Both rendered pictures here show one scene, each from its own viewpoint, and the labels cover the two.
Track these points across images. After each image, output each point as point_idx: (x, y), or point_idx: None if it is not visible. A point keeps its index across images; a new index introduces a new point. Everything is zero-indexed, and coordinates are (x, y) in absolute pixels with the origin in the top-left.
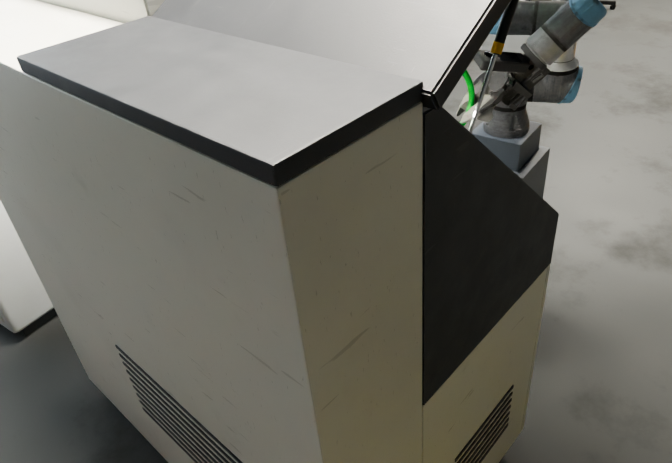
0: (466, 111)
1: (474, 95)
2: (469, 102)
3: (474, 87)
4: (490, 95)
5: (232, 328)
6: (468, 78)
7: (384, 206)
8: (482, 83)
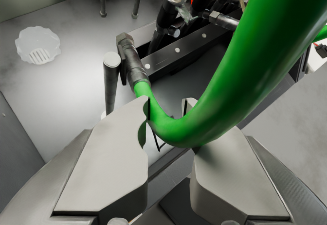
0: (164, 116)
1: (182, 140)
2: (173, 120)
3: (249, 166)
4: (82, 216)
5: None
6: (238, 36)
7: None
8: (250, 220)
